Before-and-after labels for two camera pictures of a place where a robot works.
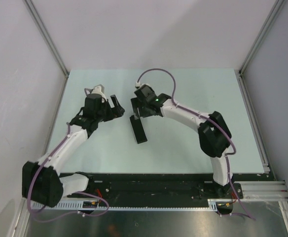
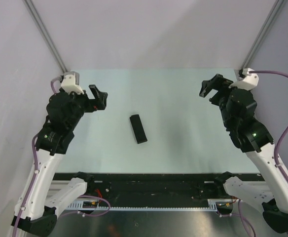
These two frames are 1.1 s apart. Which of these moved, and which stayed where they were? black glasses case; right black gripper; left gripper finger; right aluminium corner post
Moved: left gripper finger; right black gripper
Stayed: right aluminium corner post; black glasses case
